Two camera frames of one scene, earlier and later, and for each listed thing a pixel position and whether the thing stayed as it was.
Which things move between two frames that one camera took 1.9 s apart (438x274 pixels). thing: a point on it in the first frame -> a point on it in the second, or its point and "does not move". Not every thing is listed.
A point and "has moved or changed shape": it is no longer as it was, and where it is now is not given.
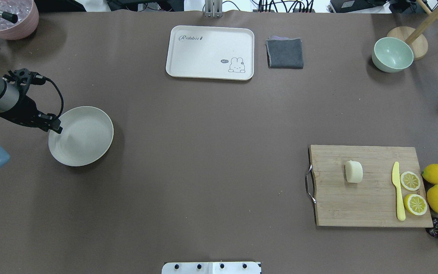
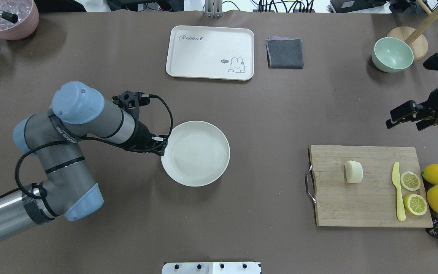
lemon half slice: (410, 180) does not move
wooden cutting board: (372, 202) does not move
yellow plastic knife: (395, 180) does not move
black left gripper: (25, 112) -> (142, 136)
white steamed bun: (354, 171) does not move
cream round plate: (86, 137) has moved or changed shape
